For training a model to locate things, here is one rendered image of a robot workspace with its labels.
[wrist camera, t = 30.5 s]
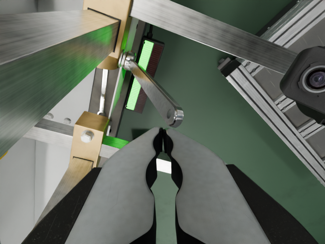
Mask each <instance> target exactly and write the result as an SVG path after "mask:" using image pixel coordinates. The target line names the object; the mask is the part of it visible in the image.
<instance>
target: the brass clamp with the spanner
mask: <svg viewBox="0 0 325 244"><path fill-rule="evenodd" d="M132 2H133V0H83V9H82V10H92V11H95V12H98V13H100V14H103V15H106V16H108V17H111V18H114V19H116V20H119V27H118V32H117V37H116V42H115V47H114V51H113V52H112V53H111V54H109V55H108V56H107V57H106V58H105V59H104V60H103V61H102V62H101V63H100V64H99V65H98V66H97V68H100V69H105V70H115V69H117V68H118V63H119V59H120V56H121V53H122V50H123V49H125V47H126V43H127V39H128V34H129V30H130V26H131V22H132V16H130V11H131V7H132Z"/></svg>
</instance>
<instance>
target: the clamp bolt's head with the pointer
mask: <svg viewBox="0 0 325 244"><path fill-rule="evenodd" d="M126 54H127V52H126V51H125V50H124V49H123V50H122V53H121V56H120V59H119V63H118V67H119V68H120V67H123V65H124V61H125V57H126Z"/></svg>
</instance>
